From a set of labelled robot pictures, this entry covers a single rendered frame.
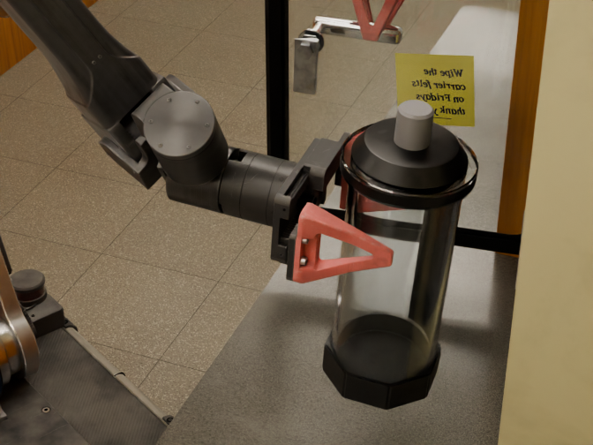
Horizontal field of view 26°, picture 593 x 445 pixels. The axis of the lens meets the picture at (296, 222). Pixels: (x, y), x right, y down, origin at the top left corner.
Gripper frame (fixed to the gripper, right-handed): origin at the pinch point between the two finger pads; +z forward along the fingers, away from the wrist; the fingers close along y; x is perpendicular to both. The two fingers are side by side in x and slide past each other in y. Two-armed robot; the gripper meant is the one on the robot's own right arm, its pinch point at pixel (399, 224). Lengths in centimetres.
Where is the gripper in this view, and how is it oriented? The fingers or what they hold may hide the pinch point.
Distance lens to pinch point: 104.9
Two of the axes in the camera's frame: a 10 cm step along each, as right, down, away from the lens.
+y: 3.4, -5.3, 7.8
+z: 9.4, 2.5, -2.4
